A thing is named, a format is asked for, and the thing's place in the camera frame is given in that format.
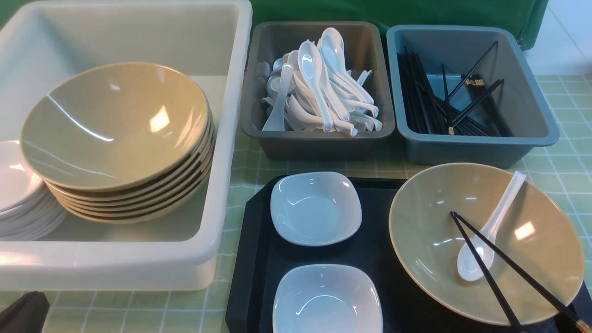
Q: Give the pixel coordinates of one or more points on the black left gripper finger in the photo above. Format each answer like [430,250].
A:
[26,315]

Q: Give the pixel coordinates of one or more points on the white square dish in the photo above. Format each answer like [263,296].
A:
[315,209]
[326,298]

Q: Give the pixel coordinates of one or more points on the white soup spoon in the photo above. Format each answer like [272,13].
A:
[467,266]

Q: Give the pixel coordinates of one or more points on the black chopstick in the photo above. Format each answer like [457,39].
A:
[513,320]
[579,324]

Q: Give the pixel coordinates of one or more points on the beige noodle bowl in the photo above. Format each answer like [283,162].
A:
[535,233]

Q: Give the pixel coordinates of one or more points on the stack of beige noodle bowls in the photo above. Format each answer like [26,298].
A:
[122,143]

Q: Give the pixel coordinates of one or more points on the stack of white plates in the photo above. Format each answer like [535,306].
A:
[29,210]

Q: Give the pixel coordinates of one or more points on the black plastic serving tray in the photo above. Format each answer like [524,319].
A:
[263,258]

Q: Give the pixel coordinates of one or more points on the large white plastic tub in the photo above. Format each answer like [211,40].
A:
[47,42]

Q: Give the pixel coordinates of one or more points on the pile of white soup spoons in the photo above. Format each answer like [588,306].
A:
[310,89]

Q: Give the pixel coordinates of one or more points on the grey plastic spoon bin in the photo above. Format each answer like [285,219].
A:
[363,51]

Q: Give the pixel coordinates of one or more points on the blue-grey plastic chopstick bin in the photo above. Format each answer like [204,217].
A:
[520,101]

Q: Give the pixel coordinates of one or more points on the pile of black chopsticks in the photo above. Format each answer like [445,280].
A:
[428,114]

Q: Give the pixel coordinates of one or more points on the green checkered tablecloth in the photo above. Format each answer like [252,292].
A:
[562,170]

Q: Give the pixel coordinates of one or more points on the green cloth backdrop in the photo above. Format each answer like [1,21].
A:
[522,18]

